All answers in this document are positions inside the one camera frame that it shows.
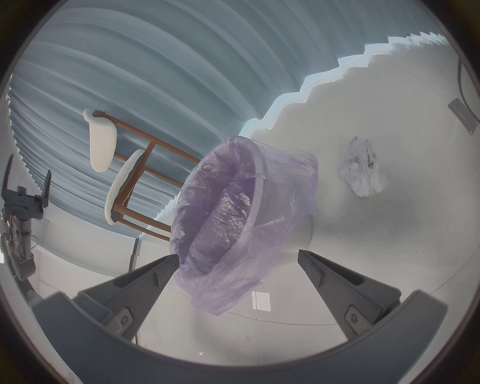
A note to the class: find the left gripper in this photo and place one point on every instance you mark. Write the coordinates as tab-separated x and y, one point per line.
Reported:
22	206

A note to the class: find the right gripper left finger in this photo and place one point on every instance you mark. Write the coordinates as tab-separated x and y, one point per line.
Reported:
131	295

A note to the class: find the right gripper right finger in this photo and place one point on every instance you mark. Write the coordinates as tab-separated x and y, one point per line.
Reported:
337	292

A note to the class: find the purple plastic bag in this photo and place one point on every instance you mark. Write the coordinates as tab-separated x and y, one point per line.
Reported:
225	225

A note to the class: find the white plastic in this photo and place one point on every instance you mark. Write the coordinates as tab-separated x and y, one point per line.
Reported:
362	168

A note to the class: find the white trash bin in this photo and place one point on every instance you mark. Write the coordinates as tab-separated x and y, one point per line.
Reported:
300	234

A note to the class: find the white wooden chair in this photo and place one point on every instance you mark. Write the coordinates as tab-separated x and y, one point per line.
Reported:
101	142

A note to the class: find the pale blue curtain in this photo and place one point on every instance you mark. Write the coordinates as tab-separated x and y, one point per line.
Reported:
168	67

